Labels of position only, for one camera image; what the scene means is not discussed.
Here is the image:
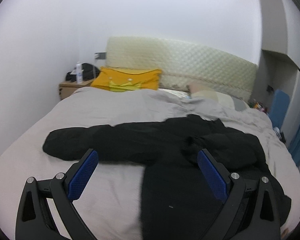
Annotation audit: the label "black coat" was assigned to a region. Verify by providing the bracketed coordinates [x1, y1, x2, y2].
[43, 114, 292, 239]

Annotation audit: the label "grey duvet on bed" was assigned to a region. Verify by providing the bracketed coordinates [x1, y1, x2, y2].
[0, 88, 300, 239]

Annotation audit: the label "small items on side table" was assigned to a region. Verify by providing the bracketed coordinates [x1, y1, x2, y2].
[249, 99, 268, 113]

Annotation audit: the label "grey white wardrobe cabinet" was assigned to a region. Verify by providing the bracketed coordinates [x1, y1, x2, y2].
[251, 0, 300, 144]

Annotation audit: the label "beige grey patchwork pillow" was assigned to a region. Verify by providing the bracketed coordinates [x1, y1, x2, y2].
[188, 82, 249, 112]

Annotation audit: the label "wooden nightstand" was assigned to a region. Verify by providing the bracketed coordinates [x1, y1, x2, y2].
[58, 79, 94, 100]

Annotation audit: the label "patterned bed sheet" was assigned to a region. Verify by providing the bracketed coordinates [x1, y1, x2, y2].
[158, 88, 191, 100]

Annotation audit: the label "black bag on nightstand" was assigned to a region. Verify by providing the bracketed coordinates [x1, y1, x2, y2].
[65, 63, 100, 82]

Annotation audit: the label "white spray bottle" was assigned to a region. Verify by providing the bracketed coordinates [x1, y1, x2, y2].
[76, 62, 83, 84]

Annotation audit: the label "cream quilted headboard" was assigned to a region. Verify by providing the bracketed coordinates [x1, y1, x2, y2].
[106, 36, 257, 101]

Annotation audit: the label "yellow crown pillow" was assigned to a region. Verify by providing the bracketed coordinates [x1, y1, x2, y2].
[90, 67, 162, 92]

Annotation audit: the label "wall socket panel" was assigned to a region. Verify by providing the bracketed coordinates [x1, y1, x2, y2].
[94, 52, 107, 60]

